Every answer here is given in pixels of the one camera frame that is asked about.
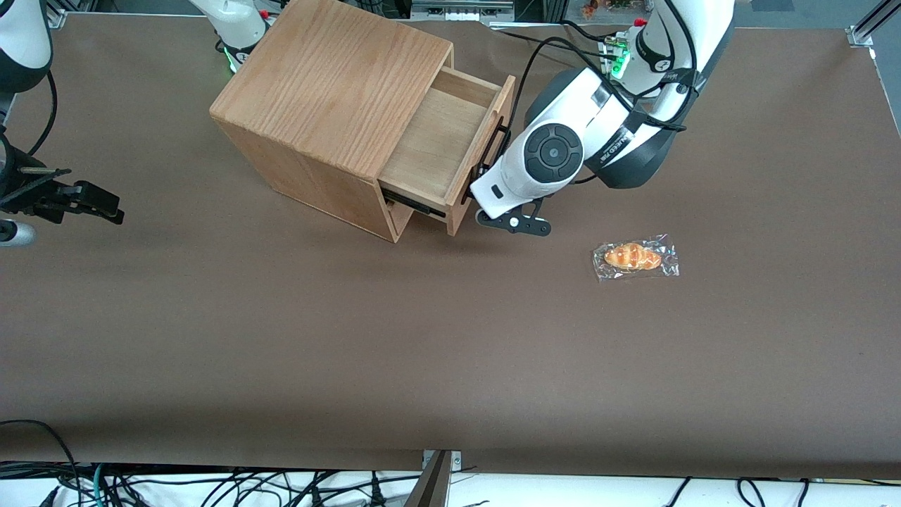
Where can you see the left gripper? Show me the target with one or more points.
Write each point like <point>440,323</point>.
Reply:
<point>487,161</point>

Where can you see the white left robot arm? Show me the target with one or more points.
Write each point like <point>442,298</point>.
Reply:
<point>577,88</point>

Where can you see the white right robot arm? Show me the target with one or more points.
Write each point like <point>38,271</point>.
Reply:
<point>236,21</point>

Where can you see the wooden drawer cabinet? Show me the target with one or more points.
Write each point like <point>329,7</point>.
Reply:
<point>331,77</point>

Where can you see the table cover sheet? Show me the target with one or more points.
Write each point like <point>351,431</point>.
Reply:
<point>450,338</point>

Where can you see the plastic wrapped bread roll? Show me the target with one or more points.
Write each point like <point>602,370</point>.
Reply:
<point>632,257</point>

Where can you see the metal rack frame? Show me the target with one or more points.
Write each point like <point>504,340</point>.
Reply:
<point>457,10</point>

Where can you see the metal corner bracket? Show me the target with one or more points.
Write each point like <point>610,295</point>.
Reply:
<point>58,15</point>

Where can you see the metal table edge bracket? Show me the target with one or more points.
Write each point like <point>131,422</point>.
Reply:
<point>456,459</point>

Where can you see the brown camera post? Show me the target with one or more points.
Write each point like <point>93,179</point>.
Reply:
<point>429,489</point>

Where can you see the aluminium frame profile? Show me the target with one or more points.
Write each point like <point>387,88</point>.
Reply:
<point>860,35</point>

